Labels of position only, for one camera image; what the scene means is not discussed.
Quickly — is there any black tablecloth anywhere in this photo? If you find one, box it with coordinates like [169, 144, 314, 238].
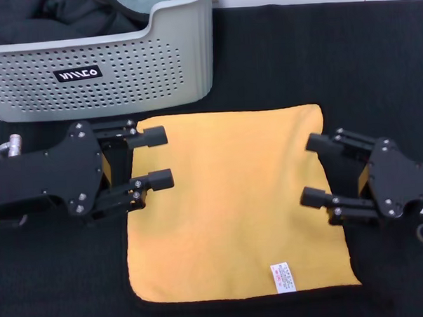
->
[0, 0, 423, 317]

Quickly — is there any yellow grey towel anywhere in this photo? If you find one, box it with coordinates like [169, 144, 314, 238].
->
[120, 102, 365, 309]

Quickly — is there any grey towel with black edging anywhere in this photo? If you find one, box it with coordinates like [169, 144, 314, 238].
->
[97, 0, 206, 26]

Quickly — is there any dark crumpled cloth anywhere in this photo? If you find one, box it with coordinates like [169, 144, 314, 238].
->
[0, 0, 140, 44]

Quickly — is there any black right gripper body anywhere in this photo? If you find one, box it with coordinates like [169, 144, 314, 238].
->
[356, 136, 423, 223]

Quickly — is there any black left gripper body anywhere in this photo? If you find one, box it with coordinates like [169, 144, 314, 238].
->
[0, 119, 136, 231]

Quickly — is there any grey perforated storage box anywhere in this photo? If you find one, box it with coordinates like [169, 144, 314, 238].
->
[0, 0, 220, 126]

